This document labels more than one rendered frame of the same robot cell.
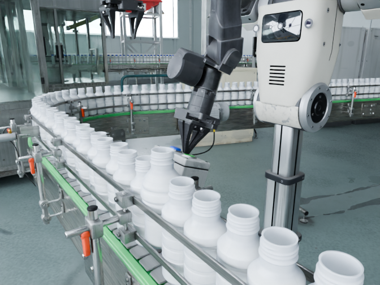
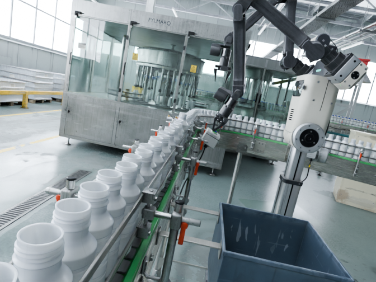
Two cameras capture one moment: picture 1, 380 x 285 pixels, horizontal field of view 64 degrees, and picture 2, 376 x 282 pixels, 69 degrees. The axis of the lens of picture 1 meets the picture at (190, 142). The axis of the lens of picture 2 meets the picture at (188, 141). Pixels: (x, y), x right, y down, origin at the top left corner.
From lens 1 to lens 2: 1.00 m
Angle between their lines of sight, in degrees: 39
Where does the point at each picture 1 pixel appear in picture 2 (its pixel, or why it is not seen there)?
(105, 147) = not seen: hidden behind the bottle
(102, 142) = not seen: hidden behind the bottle
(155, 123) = (269, 148)
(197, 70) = (222, 96)
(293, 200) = (288, 196)
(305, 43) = (301, 98)
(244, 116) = (347, 167)
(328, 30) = (318, 93)
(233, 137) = not seen: outside the picture
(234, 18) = (239, 77)
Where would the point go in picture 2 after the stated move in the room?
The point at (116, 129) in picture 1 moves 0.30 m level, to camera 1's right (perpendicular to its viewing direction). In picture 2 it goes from (242, 144) to (269, 153)
